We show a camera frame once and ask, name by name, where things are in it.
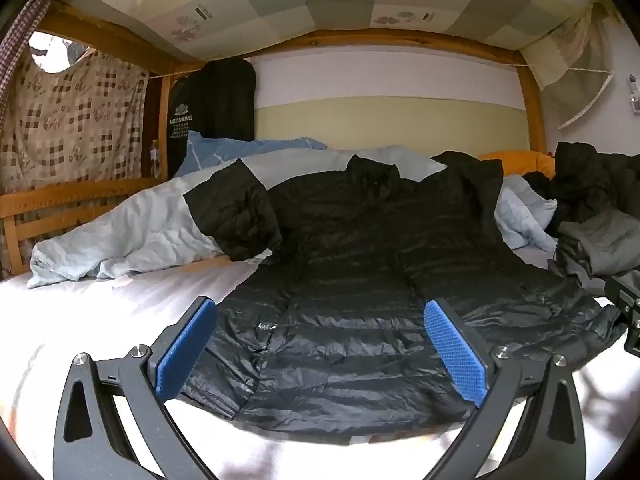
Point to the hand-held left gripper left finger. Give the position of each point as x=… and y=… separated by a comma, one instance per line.
x=185, y=345

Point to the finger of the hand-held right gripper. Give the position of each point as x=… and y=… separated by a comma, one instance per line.
x=622, y=292

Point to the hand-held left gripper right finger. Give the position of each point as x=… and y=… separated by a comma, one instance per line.
x=455, y=350

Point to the black puffer jacket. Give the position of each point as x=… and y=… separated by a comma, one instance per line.
x=350, y=285

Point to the grey garment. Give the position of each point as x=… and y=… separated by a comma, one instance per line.
x=600, y=240

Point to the black fleece garment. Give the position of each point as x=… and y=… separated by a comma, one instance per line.
x=590, y=180

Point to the light blue duvet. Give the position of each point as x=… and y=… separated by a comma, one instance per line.
x=125, y=230

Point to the orange pillow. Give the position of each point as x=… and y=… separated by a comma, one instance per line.
x=525, y=162

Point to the clear plastic bottle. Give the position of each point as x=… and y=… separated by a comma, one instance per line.
x=155, y=155

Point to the blue pillow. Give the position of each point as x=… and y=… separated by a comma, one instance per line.
x=225, y=152

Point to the black hanging garment bag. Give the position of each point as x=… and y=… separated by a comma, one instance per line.
x=220, y=105

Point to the brown checkered curtain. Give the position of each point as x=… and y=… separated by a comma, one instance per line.
x=75, y=125

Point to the purple plaid cloth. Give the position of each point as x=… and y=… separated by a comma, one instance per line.
x=25, y=25

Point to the wooden bed frame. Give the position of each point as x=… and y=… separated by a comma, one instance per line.
x=350, y=40

